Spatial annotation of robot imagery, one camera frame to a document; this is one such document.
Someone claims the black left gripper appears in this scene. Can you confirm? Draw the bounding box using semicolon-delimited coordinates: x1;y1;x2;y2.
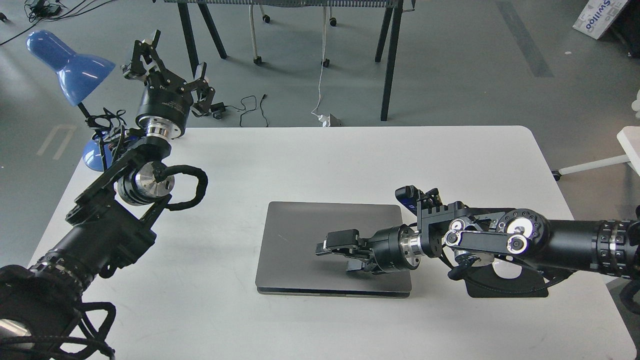
121;29;215;140

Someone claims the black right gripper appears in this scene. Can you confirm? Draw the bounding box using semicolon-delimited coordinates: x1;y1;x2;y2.
315;224;425;275

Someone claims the grey laptop computer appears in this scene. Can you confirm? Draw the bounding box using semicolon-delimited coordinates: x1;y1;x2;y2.
254;202;412;297

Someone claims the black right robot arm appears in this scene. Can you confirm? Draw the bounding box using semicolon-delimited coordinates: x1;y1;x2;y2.
315;186;639;314

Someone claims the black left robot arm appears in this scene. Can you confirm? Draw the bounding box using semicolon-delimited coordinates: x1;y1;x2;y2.
1;30;215;360

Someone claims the blue desk lamp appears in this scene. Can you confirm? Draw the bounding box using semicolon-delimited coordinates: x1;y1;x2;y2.
26;30;115;172

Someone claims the black mouse pad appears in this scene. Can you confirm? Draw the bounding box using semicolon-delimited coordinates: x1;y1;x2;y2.
464;265;549;298

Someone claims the white rolling chair base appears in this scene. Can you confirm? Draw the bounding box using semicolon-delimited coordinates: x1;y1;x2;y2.
248;0;337;69

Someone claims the white computer mouse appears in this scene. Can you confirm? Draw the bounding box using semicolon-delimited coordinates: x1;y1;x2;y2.
492;260;522;280

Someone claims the black-legged background table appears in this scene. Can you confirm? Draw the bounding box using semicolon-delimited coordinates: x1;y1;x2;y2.
165;0;417;122

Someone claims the white table at right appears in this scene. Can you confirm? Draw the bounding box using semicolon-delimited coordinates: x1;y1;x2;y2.
551;126;640;182

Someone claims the white cardboard box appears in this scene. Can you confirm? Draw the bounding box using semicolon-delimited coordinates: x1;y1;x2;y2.
572;0;630;40

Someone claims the black cable on floor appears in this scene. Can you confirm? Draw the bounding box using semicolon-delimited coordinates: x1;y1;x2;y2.
209;94;270;128

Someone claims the white power cable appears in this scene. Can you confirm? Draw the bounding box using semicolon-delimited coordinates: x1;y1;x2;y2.
310;0;343;128

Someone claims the black cable bundle top left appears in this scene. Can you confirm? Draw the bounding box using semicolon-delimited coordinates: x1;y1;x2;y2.
0;0;118;47

